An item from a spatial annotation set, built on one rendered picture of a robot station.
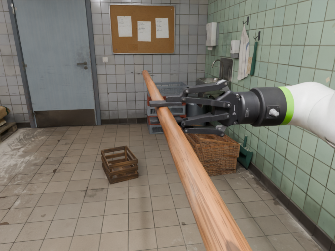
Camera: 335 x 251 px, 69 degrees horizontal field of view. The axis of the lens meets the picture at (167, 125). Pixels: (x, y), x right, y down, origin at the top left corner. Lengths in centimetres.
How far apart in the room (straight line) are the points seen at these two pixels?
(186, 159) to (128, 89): 397
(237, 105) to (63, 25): 385
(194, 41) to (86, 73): 185
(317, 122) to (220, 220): 41
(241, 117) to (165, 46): 368
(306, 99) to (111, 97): 384
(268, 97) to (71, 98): 395
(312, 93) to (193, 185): 43
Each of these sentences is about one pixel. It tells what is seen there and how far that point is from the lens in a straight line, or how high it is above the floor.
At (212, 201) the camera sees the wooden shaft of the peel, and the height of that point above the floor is 121.
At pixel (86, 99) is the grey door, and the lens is 430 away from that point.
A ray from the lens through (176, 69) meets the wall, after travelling 426.
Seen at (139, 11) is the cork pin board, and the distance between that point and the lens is 418.
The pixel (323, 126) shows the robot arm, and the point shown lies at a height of 118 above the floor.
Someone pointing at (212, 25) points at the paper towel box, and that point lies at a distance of 377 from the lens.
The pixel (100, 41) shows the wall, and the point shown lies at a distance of 419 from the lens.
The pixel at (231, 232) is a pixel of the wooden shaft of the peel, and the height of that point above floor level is 121.
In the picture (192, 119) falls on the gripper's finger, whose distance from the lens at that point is 54.
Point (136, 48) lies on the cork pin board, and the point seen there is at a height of 128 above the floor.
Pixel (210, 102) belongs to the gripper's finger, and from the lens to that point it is 54.
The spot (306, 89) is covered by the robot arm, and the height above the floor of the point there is 124.
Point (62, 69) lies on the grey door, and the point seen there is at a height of 95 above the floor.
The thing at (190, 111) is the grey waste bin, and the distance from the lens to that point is 391.
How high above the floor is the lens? 133
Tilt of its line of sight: 18 degrees down
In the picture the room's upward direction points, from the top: straight up
